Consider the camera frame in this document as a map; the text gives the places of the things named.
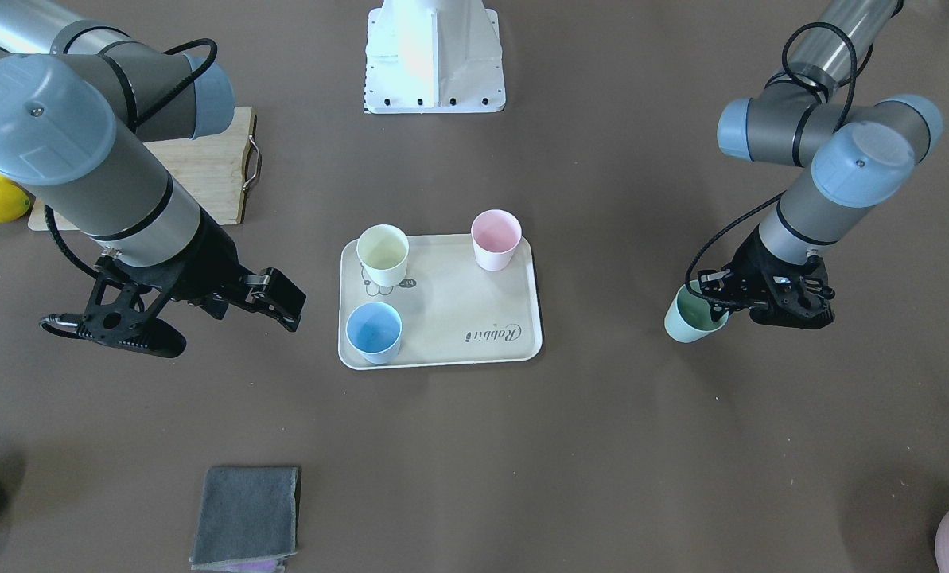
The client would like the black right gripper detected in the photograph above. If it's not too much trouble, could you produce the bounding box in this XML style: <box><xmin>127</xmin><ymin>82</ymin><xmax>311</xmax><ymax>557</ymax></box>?
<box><xmin>96</xmin><ymin>215</ymin><xmax>306</xmax><ymax>333</ymax></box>

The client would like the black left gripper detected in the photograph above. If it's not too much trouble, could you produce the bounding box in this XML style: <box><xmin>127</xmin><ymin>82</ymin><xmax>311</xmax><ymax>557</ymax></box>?
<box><xmin>686</xmin><ymin>229</ymin><xmax>834</xmax><ymax>322</ymax></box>

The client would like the green plastic cup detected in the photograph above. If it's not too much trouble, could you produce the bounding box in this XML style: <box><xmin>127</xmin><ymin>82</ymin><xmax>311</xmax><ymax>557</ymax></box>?
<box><xmin>664</xmin><ymin>286</ymin><xmax>731</xmax><ymax>342</ymax></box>

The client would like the blue plastic cup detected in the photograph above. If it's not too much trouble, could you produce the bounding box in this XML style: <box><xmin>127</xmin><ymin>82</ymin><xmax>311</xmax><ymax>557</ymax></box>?
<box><xmin>344</xmin><ymin>302</ymin><xmax>403</xmax><ymax>365</ymax></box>

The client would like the pale yellow plastic cup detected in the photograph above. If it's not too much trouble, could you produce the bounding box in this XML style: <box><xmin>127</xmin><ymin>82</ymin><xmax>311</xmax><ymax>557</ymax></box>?
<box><xmin>356</xmin><ymin>224</ymin><xmax>410</xmax><ymax>287</ymax></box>

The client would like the pink plastic cup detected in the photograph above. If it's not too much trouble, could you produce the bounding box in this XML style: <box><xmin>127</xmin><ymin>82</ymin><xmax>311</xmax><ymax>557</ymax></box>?
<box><xmin>471</xmin><ymin>209</ymin><xmax>522</xmax><ymax>271</ymax></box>

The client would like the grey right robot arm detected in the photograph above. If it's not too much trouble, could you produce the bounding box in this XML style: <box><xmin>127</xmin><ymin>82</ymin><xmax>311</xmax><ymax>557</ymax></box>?
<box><xmin>0</xmin><ymin>1</ymin><xmax>305</xmax><ymax>344</ymax></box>

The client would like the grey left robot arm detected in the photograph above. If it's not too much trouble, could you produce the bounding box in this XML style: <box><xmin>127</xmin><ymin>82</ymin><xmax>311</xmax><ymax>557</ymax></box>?
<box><xmin>684</xmin><ymin>1</ymin><xmax>943</xmax><ymax>329</ymax></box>

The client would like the beige rabbit tray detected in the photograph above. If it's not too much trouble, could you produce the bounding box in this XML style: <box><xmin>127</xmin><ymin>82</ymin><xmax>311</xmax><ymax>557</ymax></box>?
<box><xmin>337</xmin><ymin>233</ymin><xmax>543</xmax><ymax>370</ymax></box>

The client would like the wooden cutting board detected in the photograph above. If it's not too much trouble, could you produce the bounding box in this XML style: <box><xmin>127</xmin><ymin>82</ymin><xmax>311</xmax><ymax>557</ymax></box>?
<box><xmin>27</xmin><ymin>106</ymin><xmax>263</xmax><ymax>232</ymax></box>

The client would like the grey folded cloth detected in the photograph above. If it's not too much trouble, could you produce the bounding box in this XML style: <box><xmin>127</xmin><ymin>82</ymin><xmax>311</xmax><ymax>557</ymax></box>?
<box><xmin>189</xmin><ymin>466</ymin><xmax>299</xmax><ymax>572</ymax></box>

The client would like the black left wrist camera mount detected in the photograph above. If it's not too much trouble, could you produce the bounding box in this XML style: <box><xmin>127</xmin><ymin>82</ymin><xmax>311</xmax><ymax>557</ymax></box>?
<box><xmin>749</xmin><ymin>306</ymin><xmax>835</xmax><ymax>329</ymax></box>

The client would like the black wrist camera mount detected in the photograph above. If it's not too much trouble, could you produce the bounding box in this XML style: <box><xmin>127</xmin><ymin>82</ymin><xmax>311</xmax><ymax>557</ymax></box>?
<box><xmin>749</xmin><ymin>306</ymin><xmax>835</xmax><ymax>329</ymax></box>
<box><xmin>39</xmin><ymin>263</ymin><xmax>186</xmax><ymax>358</ymax></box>

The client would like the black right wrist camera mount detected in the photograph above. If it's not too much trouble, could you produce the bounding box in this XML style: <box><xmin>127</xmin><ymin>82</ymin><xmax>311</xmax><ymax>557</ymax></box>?
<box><xmin>39</xmin><ymin>263</ymin><xmax>186</xmax><ymax>358</ymax></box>

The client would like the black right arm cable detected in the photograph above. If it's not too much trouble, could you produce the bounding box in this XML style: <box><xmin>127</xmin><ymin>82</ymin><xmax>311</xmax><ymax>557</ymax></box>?
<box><xmin>43</xmin><ymin>205</ymin><xmax>103</xmax><ymax>281</ymax></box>

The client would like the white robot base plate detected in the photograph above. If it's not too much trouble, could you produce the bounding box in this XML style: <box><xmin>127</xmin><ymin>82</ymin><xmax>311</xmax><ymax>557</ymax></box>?
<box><xmin>363</xmin><ymin>1</ymin><xmax>507</xmax><ymax>114</ymax></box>

